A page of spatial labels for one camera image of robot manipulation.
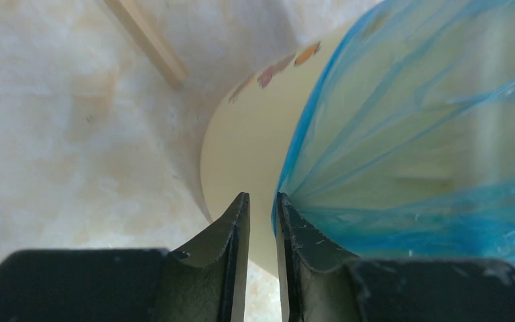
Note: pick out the blue plastic trash bag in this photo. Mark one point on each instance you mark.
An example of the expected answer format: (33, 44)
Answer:
(406, 145)

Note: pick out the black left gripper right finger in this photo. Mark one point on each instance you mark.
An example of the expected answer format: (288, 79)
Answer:
(322, 281)

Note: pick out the yellow plastic trash bin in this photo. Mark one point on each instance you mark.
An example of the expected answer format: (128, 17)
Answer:
(247, 141)

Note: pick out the wooden drying rack frame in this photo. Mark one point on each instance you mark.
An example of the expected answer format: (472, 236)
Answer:
(150, 40)

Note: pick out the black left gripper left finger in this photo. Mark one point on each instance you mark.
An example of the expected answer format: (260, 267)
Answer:
(202, 280)

